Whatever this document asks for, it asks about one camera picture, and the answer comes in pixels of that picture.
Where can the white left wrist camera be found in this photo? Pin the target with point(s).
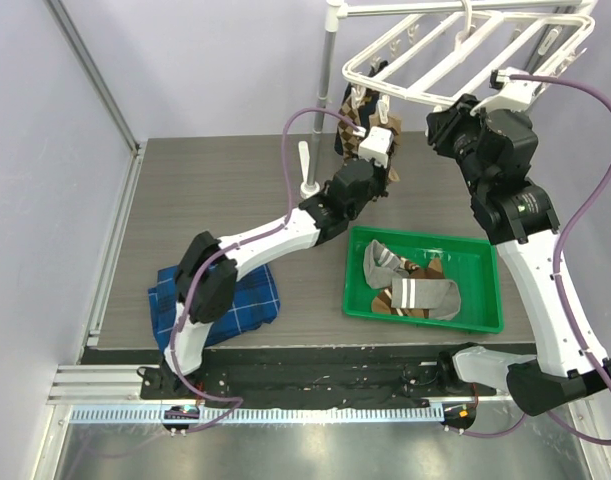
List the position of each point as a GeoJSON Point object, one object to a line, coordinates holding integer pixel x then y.
{"type": "Point", "coordinates": [375, 146]}

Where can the brown argyle sock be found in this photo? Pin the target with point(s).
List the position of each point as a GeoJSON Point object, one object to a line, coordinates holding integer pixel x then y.
{"type": "Point", "coordinates": [346, 141]}
{"type": "Point", "coordinates": [394, 125]}

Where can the grey sock white stripes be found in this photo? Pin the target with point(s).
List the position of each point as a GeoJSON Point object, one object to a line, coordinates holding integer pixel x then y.
{"type": "Point", "coordinates": [381, 266]}

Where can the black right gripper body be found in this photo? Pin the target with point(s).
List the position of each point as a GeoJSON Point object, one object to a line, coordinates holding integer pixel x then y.
{"type": "Point", "coordinates": [440, 127]}

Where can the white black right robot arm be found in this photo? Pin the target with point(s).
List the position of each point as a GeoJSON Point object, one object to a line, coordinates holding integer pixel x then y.
{"type": "Point", "coordinates": [520, 222]}

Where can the dark navy patterned sock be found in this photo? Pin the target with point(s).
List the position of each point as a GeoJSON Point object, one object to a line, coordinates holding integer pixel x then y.
{"type": "Point", "coordinates": [369, 99]}

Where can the white plastic clip hanger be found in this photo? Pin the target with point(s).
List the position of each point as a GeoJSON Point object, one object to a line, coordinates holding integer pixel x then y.
{"type": "Point", "coordinates": [481, 19]}

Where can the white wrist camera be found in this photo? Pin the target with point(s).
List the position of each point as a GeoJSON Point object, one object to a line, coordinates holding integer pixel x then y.
{"type": "Point", "coordinates": [514, 90]}
{"type": "Point", "coordinates": [375, 146]}

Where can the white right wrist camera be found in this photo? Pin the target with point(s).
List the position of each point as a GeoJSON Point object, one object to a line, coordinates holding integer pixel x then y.
{"type": "Point", "coordinates": [514, 90]}

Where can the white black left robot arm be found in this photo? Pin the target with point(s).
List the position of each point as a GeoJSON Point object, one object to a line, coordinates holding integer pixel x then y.
{"type": "Point", "coordinates": [211, 267]}

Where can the blue plaid folded cloth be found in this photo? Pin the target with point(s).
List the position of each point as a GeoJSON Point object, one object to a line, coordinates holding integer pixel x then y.
{"type": "Point", "coordinates": [256, 302]}

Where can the green plastic tray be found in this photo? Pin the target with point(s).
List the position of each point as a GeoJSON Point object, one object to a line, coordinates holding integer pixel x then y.
{"type": "Point", "coordinates": [470, 263]}

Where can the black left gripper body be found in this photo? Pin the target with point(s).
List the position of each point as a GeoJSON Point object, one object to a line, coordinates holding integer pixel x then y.
{"type": "Point", "coordinates": [377, 188]}

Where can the white slotted cable duct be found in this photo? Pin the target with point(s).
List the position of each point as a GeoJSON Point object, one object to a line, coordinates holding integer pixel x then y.
{"type": "Point", "coordinates": [178, 414]}

